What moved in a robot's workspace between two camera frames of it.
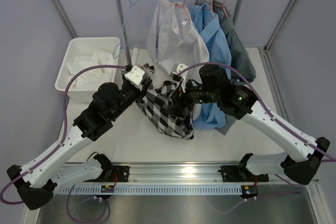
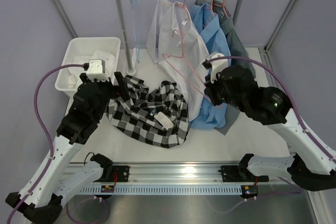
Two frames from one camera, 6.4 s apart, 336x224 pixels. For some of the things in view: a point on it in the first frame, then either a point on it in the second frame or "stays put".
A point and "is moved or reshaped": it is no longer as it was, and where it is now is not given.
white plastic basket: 81,53 stays put
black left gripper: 141,93 → 120,89
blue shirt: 211,115 stays put
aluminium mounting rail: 189,174 stays put
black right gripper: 185,96 → 211,87
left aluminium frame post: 63,12 stays put
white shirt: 94,77 stays put
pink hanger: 143,66 → 163,55
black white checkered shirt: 165,114 is moved or reshaped
